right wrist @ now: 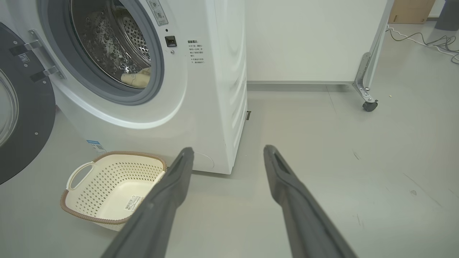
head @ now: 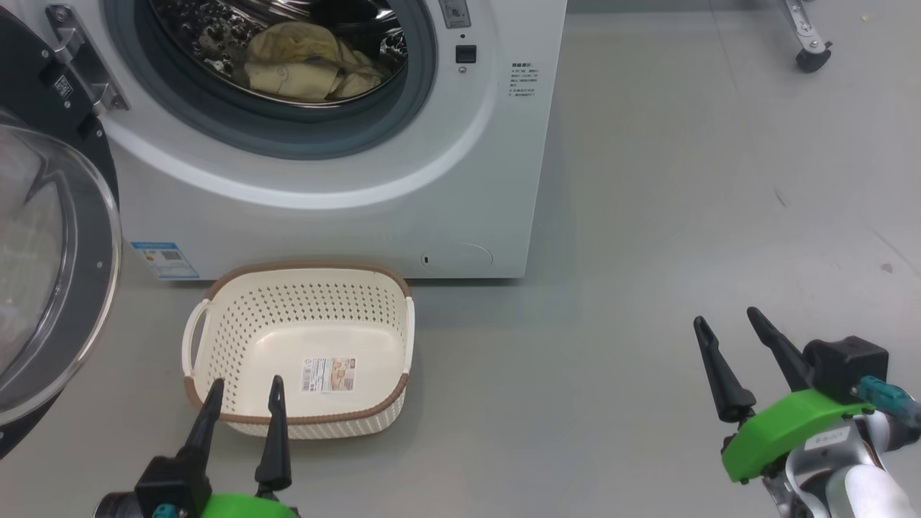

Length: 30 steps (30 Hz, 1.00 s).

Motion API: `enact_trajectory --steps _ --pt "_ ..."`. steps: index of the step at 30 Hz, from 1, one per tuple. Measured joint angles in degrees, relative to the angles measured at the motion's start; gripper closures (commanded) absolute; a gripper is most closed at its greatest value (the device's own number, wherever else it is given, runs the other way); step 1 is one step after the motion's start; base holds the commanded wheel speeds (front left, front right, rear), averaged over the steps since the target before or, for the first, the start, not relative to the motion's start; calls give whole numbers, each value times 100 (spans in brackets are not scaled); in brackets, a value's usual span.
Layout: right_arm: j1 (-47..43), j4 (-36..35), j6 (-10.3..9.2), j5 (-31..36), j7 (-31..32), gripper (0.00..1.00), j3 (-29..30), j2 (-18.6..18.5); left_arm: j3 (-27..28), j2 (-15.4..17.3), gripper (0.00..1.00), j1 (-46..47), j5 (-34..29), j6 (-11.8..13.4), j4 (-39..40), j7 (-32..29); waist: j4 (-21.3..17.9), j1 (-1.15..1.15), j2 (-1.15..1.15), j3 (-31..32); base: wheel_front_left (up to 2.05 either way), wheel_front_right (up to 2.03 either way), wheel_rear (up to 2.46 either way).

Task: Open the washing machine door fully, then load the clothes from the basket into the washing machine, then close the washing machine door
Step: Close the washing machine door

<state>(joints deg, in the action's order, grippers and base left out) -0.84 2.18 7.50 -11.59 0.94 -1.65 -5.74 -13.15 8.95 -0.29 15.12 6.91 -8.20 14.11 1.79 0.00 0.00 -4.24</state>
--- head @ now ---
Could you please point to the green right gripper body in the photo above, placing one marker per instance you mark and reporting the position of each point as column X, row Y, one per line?
column 777, row 432

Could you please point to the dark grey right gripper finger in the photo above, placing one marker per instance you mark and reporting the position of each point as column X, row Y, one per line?
column 727, row 381
column 784, row 352

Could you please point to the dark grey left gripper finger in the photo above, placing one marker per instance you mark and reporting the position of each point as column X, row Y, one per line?
column 273, row 446
column 205, row 432

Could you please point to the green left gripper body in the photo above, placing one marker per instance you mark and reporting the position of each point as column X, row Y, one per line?
column 248, row 507

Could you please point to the round dark washing machine door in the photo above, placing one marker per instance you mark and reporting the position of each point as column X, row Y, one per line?
column 43, row 288

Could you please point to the paper label sticker in basket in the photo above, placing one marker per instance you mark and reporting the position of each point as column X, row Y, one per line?
column 328, row 375

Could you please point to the cream perforated laundry basket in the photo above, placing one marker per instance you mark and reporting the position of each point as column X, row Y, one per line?
column 237, row 316

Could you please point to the white front-load washing machine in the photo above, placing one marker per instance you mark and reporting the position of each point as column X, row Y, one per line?
column 345, row 194

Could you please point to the blue energy label sticker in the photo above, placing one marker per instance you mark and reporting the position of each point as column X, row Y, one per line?
column 165, row 260

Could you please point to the white drain filter cover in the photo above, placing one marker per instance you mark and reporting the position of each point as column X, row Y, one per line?
column 460, row 256

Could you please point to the metal leg with caster wheel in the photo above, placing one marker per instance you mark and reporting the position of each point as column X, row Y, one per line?
column 809, row 43

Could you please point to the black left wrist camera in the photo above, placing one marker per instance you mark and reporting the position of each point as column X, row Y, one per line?
column 169, row 482

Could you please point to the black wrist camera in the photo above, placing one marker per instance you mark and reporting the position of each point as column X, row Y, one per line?
column 169, row 482
column 845, row 367

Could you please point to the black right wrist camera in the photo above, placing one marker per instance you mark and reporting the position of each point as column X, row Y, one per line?
column 845, row 367

